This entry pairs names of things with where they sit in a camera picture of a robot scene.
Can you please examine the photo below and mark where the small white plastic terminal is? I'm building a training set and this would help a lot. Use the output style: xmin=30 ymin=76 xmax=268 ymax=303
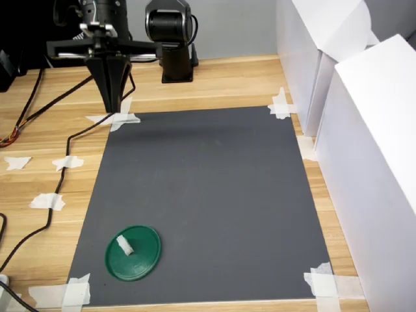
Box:
xmin=116 ymin=235 xmax=135 ymax=257

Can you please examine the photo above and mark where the round green lid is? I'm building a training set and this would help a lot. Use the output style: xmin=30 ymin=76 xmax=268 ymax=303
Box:
xmin=104 ymin=225 xmax=163 ymax=283

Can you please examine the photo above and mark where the white masking tape piece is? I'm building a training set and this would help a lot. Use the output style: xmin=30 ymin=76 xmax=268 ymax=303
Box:
xmin=303 ymin=261 xmax=365 ymax=312
xmin=3 ymin=156 xmax=33 ymax=172
xmin=296 ymin=136 xmax=318 ymax=162
xmin=51 ymin=155 xmax=85 ymax=172
xmin=85 ymin=96 xmax=142 ymax=133
xmin=266 ymin=86 xmax=298 ymax=120
xmin=29 ymin=192 xmax=66 ymax=212
xmin=28 ymin=272 xmax=92 ymax=308

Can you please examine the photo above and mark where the person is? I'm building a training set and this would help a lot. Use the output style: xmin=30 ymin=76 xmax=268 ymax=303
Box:
xmin=0 ymin=0 xmax=86 ymax=71

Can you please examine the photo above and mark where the black device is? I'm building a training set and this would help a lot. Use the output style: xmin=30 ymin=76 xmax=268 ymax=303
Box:
xmin=0 ymin=47 xmax=19 ymax=94

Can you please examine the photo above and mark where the dark grey mat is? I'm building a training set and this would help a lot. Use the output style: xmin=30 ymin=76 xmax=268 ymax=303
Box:
xmin=66 ymin=105 xmax=334 ymax=307

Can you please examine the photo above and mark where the white plastic object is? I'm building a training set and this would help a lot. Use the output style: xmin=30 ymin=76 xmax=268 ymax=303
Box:
xmin=0 ymin=274 xmax=21 ymax=312

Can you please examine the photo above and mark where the large white partition box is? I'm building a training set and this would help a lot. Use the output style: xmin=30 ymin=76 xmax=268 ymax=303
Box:
xmin=313 ymin=33 xmax=416 ymax=312

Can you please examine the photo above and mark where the black cable from arm foot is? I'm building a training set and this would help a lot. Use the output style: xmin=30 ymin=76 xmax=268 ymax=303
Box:
xmin=16 ymin=75 xmax=94 ymax=131

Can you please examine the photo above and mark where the braided cable with coloured wires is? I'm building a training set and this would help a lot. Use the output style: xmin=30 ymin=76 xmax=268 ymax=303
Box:
xmin=0 ymin=66 xmax=45 ymax=149

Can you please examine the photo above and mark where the long thin black cable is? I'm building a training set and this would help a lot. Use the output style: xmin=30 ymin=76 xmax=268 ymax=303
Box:
xmin=0 ymin=72 xmax=137 ymax=272

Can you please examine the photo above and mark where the thick black cable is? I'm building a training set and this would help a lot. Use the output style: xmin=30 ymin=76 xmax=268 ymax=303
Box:
xmin=0 ymin=280 xmax=40 ymax=312

